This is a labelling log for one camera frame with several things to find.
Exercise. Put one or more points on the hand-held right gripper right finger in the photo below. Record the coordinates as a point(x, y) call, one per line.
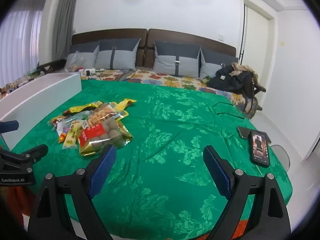
point(217, 172)

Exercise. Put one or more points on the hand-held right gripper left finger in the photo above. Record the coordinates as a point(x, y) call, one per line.
point(105, 170)

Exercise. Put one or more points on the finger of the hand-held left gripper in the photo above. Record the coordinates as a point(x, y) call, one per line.
point(37, 151)
point(8, 126)

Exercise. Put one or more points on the corn sausage packet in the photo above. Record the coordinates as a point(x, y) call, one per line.
point(62, 135)

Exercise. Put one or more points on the pale yellow snack packet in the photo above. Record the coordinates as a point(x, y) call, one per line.
point(71, 136)

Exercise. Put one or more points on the red-label meatball snack packet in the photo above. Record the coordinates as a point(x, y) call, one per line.
point(110, 132)

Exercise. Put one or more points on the white cardboard box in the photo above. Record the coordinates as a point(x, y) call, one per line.
point(37, 97)

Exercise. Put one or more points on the clear long snack packet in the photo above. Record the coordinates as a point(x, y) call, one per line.
point(76, 116)

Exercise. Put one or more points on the yellow-edged peanut packet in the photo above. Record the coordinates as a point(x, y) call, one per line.
point(105, 113)

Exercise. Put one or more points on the plain yellow snack packet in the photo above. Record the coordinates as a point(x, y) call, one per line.
point(127, 102)

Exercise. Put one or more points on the dark smartphone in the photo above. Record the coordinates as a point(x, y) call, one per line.
point(243, 132)

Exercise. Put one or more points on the smartphone with lit screen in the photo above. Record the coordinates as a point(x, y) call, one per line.
point(260, 147)

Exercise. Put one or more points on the green white bag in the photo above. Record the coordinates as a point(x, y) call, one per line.
point(35, 73)

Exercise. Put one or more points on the green patterned tablecloth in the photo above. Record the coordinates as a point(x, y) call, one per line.
point(175, 130)

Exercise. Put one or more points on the clear plastic stool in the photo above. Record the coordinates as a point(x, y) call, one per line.
point(281, 155)

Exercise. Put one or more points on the dark wooden chair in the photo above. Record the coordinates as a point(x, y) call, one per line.
point(51, 66)

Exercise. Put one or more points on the sheer white curtain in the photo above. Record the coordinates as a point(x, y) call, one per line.
point(20, 42)

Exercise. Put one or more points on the black bag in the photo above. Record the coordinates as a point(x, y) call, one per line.
point(232, 80)

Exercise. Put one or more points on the small green bundle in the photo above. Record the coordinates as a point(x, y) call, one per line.
point(206, 78)

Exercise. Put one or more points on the clear plastic bag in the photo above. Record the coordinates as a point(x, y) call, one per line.
point(75, 58)

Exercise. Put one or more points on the white power strip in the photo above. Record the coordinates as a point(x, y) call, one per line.
point(90, 72)

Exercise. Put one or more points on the grey two-tone pillow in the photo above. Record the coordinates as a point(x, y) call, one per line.
point(83, 57)
point(212, 65)

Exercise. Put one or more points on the grey curtain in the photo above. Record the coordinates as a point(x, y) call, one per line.
point(66, 7)

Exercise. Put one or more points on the white door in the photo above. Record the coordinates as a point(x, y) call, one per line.
point(257, 42)

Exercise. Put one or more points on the brown padded headboard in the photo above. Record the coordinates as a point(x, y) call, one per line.
point(150, 36)

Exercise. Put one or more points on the white wall switch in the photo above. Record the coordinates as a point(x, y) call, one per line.
point(221, 37)

